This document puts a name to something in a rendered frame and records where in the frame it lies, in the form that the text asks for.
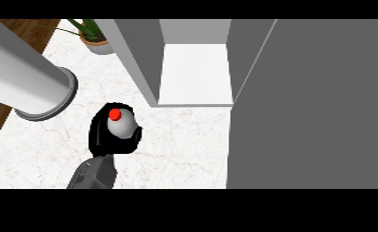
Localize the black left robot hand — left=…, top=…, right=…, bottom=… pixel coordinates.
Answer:
left=87, top=101, right=144, bottom=157

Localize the green potted plant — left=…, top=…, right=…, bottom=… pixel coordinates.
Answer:
left=65, top=19, right=116, bottom=56

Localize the grey open cabinet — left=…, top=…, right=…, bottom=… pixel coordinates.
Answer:
left=93, top=19, right=277, bottom=108

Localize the white cylinder with grey rim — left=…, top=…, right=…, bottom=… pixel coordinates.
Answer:
left=0, top=22, right=79, bottom=123

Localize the dark grey cabinet door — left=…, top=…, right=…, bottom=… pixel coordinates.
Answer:
left=224, top=19, right=378, bottom=190

